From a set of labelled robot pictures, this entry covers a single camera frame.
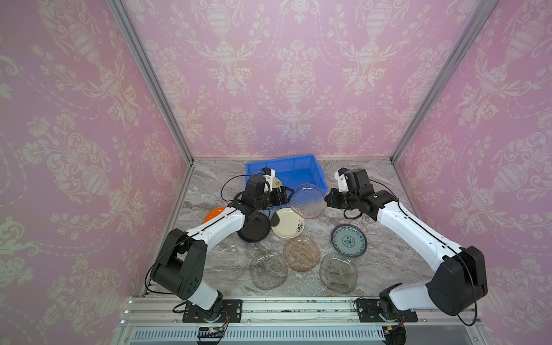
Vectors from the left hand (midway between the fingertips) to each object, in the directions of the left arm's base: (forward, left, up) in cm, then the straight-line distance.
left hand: (289, 194), depth 85 cm
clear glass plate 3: (-21, +24, -19) cm, 37 cm away
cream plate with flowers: (-5, -1, -17) cm, 17 cm away
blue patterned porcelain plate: (-12, -25, -17) cm, 32 cm away
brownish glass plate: (-3, -7, 0) cm, 8 cm away
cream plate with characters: (+19, +6, -16) cm, 25 cm away
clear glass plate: (-24, +8, -18) cm, 31 cm away
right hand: (-2, -14, +1) cm, 14 cm away
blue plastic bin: (+27, -3, -16) cm, 32 cm away
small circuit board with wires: (-44, +27, -22) cm, 56 cm away
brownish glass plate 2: (-17, -5, -18) cm, 25 cm away
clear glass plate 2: (-24, -20, -18) cm, 36 cm away
